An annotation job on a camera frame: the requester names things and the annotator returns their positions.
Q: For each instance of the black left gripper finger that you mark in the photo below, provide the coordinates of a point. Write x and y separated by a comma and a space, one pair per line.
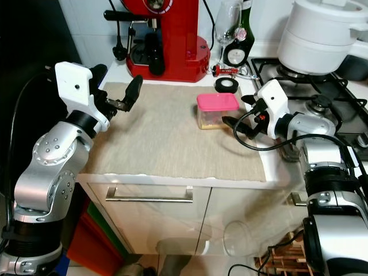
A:
100, 73
133, 91

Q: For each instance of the pink lidded plastic container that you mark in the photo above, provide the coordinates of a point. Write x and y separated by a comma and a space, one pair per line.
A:
217, 102

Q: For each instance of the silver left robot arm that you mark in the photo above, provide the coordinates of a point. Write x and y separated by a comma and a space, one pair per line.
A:
46, 172

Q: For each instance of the red knobbed metal tool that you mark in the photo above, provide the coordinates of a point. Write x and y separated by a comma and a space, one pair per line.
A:
217, 71

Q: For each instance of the dark wine bottle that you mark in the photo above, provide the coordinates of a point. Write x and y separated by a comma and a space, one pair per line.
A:
236, 56

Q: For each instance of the beige counter mat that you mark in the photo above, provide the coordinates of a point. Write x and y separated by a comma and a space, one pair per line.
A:
161, 138

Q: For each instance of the red coffee machine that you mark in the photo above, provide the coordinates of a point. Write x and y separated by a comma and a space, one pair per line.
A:
178, 46

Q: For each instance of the black tall appliance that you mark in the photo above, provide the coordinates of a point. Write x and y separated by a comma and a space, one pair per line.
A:
29, 86

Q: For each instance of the steel gas stove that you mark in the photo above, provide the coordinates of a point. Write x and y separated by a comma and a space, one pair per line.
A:
328, 92

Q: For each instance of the clear wine glass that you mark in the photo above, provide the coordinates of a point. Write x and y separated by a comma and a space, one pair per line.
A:
228, 23

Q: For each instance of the white cooking pot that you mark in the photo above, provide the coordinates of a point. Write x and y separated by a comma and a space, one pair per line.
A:
316, 34

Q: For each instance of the beige kitchen cabinet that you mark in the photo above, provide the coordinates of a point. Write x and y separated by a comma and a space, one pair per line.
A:
149, 224

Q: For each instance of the wooden slatted rack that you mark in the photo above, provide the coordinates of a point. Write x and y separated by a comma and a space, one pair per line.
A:
287, 261

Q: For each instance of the stacked coloured plastic sheets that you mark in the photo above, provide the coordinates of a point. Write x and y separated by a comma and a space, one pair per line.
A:
92, 253

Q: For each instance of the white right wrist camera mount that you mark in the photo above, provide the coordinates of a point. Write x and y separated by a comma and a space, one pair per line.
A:
273, 103

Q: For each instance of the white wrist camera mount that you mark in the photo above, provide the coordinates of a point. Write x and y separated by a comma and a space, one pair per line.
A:
77, 92
273, 103

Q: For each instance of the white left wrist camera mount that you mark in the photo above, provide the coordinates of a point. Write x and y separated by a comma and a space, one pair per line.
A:
77, 92

